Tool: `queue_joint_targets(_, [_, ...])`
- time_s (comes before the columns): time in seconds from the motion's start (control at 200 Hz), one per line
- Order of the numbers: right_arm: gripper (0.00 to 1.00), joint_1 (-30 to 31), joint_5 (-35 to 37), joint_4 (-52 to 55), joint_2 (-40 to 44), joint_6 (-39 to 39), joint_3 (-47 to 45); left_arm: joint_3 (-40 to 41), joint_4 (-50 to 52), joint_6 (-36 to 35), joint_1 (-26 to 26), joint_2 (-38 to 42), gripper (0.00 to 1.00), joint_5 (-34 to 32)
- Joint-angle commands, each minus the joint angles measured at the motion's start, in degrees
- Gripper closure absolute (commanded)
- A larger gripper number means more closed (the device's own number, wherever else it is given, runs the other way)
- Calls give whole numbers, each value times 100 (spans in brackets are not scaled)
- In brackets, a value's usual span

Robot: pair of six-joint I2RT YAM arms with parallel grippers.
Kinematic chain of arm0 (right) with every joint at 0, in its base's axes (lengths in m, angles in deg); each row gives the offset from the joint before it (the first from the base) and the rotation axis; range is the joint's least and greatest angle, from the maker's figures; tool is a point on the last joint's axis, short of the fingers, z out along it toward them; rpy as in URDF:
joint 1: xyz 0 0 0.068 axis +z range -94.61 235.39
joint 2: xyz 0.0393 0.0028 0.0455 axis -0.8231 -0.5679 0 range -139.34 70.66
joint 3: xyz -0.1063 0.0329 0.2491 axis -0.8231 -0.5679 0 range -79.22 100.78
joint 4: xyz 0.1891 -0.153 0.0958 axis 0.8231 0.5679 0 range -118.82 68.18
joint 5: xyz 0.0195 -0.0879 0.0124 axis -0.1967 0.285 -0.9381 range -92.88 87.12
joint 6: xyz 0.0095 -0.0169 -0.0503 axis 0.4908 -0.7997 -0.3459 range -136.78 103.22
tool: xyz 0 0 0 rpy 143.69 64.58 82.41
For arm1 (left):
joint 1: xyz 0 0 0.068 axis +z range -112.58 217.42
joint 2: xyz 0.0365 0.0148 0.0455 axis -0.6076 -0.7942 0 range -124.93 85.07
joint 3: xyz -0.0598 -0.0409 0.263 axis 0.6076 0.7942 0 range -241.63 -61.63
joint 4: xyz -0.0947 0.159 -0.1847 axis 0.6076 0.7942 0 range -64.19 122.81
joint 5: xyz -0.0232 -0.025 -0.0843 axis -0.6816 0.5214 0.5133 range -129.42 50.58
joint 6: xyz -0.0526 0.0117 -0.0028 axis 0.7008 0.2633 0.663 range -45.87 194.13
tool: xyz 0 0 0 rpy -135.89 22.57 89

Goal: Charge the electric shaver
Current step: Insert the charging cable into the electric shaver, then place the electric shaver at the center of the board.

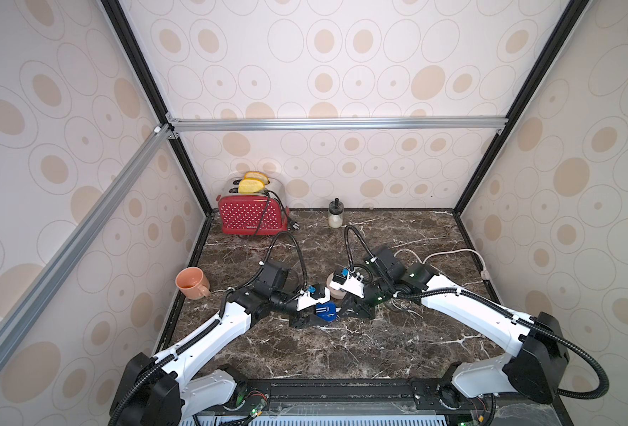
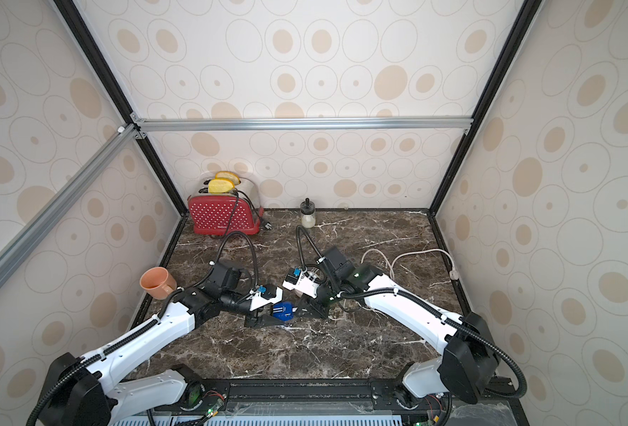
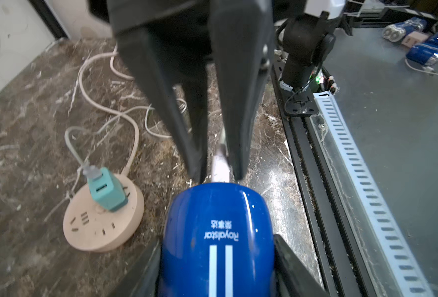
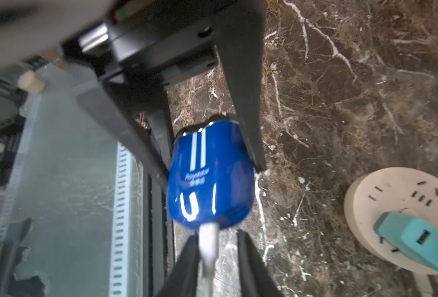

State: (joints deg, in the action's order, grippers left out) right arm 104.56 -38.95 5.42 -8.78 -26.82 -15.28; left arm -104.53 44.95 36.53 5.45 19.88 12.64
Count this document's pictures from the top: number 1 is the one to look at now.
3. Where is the teal USB wall charger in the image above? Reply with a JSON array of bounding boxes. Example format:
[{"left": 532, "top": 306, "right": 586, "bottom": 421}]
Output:
[{"left": 332, "top": 273, "right": 346, "bottom": 285}]

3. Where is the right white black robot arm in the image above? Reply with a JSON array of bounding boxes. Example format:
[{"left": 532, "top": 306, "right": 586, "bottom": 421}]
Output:
[{"left": 331, "top": 243, "right": 610, "bottom": 410}]

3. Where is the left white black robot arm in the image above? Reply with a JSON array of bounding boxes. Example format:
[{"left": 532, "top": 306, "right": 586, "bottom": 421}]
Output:
[{"left": 108, "top": 256, "right": 330, "bottom": 425}]

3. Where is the round pink power strip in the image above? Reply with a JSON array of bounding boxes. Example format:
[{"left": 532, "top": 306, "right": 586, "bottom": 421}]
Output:
[{"left": 326, "top": 273, "right": 347, "bottom": 300}]

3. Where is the small glass bottle black cap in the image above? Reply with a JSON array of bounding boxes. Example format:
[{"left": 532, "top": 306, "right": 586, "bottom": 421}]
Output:
[{"left": 327, "top": 198, "right": 344, "bottom": 229}]

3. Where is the orange plastic cup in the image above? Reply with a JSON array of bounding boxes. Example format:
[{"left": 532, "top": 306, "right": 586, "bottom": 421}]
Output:
[{"left": 175, "top": 266, "right": 211, "bottom": 300}]

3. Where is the red polka dot toaster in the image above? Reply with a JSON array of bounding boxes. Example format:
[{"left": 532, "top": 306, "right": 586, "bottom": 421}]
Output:
[{"left": 218, "top": 193, "right": 289, "bottom": 236}]

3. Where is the front yellow toast slice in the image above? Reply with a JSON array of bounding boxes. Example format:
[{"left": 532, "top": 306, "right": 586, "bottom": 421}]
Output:
[{"left": 238, "top": 177, "right": 265, "bottom": 195}]

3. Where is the yellow toast slice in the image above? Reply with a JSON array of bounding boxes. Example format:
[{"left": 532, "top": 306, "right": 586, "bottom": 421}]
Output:
[
  {"left": 244, "top": 170, "right": 270, "bottom": 186},
  {"left": 238, "top": 177, "right": 265, "bottom": 195}
]

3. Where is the back yellow toast slice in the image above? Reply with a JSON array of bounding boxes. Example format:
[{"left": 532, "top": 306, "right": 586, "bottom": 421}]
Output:
[{"left": 244, "top": 170, "right": 270, "bottom": 186}]

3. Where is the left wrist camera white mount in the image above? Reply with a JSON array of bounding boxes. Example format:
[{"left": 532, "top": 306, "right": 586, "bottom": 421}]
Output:
[{"left": 296, "top": 285, "right": 331, "bottom": 312}]

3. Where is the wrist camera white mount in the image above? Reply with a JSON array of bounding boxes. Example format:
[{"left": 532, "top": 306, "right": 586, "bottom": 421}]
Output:
[
  {"left": 296, "top": 285, "right": 331, "bottom": 312},
  {"left": 333, "top": 268, "right": 365, "bottom": 298}
]

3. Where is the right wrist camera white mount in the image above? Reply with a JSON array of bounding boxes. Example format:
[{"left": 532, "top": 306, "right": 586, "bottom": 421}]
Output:
[{"left": 333, "top": 268, "right": 365, "bottom": 298}]

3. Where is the black toaster power cord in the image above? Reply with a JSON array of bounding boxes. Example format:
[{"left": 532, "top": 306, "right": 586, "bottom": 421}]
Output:
[{"left": 252, "top": 188, "right": 301, "bottom": 235}]

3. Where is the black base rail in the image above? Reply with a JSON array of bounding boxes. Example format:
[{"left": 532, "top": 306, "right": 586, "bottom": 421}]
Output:
[{"left": 114, "top": 376, "right": 573, "bottom": 426}]

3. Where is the pink power strip cord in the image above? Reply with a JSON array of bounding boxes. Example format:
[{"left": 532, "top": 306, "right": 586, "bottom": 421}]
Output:
[{"left": 393, "top": 247, "right": 491, "bottom": 282}]

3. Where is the horizontal aluminium frame bar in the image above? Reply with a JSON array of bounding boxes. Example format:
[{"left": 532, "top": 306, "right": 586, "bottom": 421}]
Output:
[{"left": 159, "top": 115, "right": 508, "bottom": 132}]

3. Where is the left slanted aluminium frame bar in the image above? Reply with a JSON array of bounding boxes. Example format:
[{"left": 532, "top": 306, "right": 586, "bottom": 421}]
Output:
[{"left": 0, "top": 124, "right": 173, "bottom": 373}]

